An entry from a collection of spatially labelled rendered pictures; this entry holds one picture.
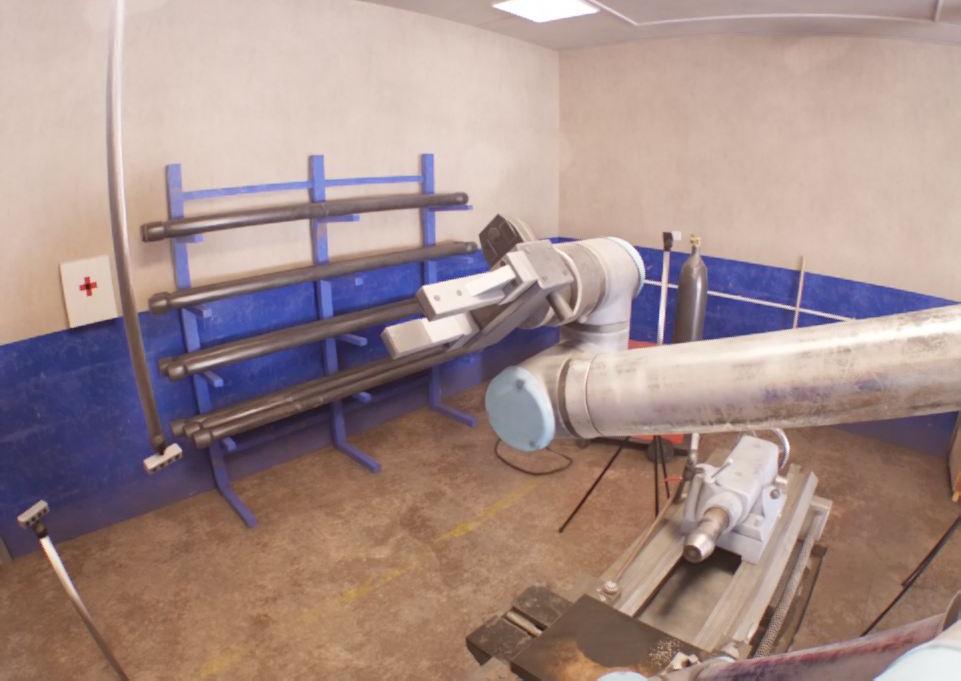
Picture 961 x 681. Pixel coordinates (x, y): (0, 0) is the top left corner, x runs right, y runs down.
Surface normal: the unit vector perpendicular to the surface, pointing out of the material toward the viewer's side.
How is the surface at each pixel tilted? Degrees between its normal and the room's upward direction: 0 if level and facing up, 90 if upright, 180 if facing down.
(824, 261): 90
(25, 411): 90
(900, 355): 63
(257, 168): 90
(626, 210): 90
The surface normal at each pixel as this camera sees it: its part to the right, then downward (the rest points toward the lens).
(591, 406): -0.63, 0.14
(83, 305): 0.72, 0.19
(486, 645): 0.00, -0.96
